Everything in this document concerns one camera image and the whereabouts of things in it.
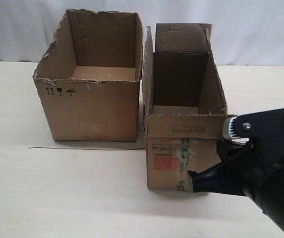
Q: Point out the small taped cardboard box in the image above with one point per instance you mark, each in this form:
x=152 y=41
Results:
x=184 y=104

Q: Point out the large torn cardboard box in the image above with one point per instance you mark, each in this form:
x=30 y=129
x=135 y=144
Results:
x=88 y=80

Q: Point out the thin dark line marker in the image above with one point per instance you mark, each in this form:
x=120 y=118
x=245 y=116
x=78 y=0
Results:
x=96 y=149

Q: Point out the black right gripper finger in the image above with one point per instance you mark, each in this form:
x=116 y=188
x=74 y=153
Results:
x=232 y=175

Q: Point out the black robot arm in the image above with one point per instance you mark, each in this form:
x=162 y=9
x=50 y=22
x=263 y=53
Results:
x=270 y=195

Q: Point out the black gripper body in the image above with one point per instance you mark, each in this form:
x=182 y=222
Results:
x=254 y=141

